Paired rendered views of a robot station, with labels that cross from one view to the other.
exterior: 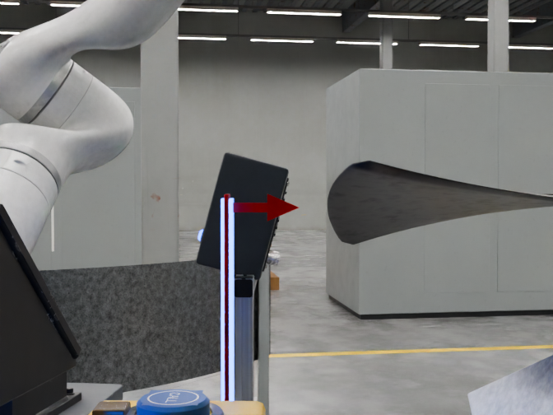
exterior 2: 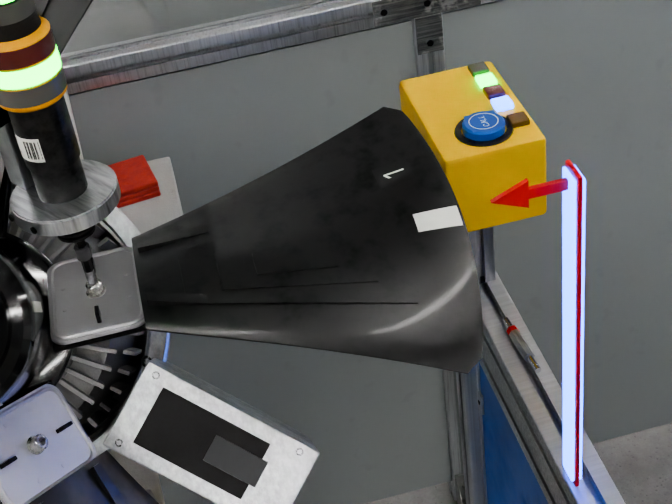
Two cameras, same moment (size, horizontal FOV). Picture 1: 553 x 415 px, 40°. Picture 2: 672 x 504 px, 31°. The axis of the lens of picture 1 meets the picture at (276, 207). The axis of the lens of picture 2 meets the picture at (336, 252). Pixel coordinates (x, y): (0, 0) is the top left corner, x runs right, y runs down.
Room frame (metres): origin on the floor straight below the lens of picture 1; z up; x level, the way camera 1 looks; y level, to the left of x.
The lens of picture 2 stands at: (1.33, -0.23, 1.69)
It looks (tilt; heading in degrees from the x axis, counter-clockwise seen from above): 38 degrees down; 172
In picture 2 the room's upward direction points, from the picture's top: 9 degrees counter-clockwise
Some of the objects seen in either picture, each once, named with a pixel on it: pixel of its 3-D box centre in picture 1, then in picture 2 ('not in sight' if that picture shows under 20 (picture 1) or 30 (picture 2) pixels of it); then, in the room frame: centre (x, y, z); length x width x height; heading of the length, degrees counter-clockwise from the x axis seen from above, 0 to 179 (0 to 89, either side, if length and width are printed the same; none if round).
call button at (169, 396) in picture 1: (173, 410); (483, 127); (0.41, 0.06, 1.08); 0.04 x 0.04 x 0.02
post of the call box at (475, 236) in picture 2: not in sight; (475, 230); (0.37, 0.06, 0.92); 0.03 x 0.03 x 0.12; 0
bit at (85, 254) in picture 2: not in sight; (85, 260); (0.66, -0.31, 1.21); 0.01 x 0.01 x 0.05
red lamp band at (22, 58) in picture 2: not in sight; (16, 43); (0.66, -0.31, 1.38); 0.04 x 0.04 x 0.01
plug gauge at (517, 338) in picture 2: not in sight; (521, 344); (0.50, 0.06, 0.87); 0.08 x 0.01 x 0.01; 3
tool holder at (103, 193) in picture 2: not in sight; (37, 136); (0.65, -0.31, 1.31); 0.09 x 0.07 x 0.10; 35
